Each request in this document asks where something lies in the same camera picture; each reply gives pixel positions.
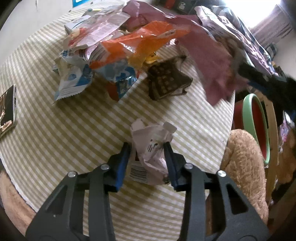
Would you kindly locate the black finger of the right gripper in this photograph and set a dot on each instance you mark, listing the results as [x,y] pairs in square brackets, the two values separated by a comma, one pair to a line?
[278,89]

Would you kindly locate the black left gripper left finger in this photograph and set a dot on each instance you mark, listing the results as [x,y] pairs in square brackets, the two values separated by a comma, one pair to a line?
[78,208]

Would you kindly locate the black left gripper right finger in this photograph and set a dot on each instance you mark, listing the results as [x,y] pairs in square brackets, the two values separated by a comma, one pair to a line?
[215,208]

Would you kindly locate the pink foil snack bag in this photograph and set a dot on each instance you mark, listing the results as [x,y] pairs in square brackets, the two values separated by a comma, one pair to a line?
[210,57]

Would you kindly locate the white paper wrapper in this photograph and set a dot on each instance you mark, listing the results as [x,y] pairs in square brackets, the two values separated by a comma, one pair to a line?
[147,159]

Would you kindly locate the green rimmed red trash bin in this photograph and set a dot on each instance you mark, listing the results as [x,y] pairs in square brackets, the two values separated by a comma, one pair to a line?
[249,116]

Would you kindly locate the brown plush teddy bear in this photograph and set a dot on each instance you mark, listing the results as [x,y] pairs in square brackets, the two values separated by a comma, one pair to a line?
[243,162]

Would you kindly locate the bed with purple bedding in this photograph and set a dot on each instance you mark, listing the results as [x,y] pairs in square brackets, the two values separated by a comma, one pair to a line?
[221,22]

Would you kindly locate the brown chocolate tray wrapper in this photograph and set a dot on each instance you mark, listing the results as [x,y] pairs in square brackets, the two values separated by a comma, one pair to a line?
[165,79]

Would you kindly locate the smartphone with lit screen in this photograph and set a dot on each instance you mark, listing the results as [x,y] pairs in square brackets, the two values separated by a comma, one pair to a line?
[8,110]

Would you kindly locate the blue white snack wrapper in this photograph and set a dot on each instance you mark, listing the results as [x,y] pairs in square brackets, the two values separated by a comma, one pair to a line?
[75,74]

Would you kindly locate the orange snack bag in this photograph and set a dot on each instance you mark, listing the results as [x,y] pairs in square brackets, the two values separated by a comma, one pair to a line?
[138,45]

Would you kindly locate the white pink snack wrapper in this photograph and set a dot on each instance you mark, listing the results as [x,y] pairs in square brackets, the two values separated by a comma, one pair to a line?
[94,26]

